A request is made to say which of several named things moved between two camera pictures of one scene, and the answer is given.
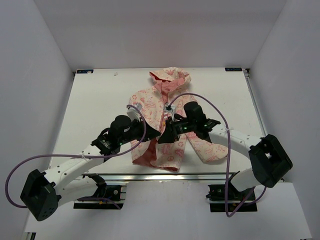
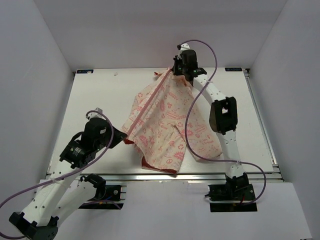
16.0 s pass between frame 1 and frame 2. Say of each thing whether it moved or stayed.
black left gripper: moved
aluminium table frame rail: stayed
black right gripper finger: moved
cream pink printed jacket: stayed
